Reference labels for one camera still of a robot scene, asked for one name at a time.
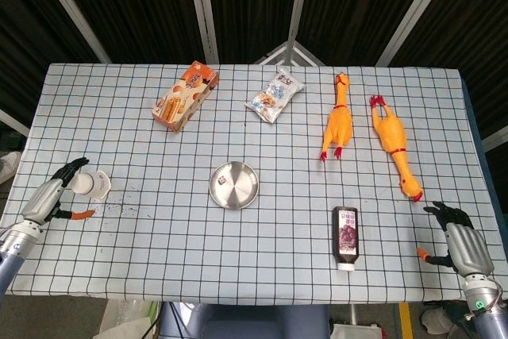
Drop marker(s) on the blue-grey robot torso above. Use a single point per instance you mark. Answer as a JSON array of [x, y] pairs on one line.
[[238, 323]]

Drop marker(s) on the orange biscuit box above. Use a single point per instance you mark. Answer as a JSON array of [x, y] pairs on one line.
[[182, 101]]

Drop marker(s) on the dark blue table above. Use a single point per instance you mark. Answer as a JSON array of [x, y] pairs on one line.
[[474, 136]]

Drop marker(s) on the white triangular frame foot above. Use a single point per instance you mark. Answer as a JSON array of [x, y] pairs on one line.
[[291, 51]]

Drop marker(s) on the small white die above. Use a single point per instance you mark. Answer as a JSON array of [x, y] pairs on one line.
[[222, 181]]

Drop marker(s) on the white cardboard box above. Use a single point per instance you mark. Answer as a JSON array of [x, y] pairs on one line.
[[355, 332]]

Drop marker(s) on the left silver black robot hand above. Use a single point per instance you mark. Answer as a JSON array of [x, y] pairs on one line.
[[43, 200]]

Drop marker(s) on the white shoe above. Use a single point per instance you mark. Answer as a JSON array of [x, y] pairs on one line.
[[10, 166], [434, 321]]

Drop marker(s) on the dark grape sauce bottle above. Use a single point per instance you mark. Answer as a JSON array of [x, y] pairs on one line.
[[345, 236]]

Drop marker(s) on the white metal frame bar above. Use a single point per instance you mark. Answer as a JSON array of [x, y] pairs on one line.
[[14, 121], [496, 138]]

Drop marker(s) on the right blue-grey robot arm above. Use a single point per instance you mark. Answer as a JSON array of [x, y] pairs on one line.
[[482, 295]]

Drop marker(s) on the round steel plate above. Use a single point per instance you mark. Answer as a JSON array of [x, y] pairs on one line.
[[242, 188]]

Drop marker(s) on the white blue snack bag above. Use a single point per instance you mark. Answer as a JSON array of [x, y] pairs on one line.
[[274, 95]]

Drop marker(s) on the light blue checkered tablecloth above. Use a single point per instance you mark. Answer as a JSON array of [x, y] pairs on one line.
[[278, 255]]

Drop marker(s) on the yellow rubber chicken toy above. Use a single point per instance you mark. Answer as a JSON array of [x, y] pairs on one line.
[[391, 132], [337, 124]]

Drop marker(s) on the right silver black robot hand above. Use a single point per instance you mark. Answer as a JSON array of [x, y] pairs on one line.
[[468, 247]]

